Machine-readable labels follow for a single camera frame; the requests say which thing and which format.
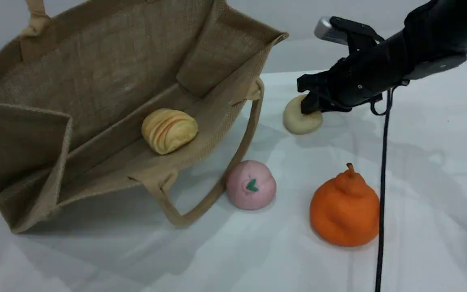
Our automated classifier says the black cable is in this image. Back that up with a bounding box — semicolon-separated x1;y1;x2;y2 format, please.
369;79;411;292

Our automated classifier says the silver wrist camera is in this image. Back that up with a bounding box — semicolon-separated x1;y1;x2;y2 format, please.
314;16;350;45

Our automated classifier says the long striped bread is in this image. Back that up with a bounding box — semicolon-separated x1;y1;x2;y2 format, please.
141;108;199;155

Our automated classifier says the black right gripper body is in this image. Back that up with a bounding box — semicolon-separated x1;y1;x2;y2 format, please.
322;32;411;111

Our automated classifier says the round egg yolk pastry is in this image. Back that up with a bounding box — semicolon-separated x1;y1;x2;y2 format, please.
283;94;323;135

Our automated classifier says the orange pear-shaped fruit toy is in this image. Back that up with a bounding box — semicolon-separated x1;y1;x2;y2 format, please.
309;163;380;247

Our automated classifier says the pink peach bun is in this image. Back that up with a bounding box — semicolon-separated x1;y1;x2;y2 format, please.
226;160;277;211

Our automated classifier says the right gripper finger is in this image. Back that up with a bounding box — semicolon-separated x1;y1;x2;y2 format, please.
301;91;352;115
297;69;338;93

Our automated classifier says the brown jute tote bag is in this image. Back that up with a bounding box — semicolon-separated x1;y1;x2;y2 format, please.
0;0;289;235

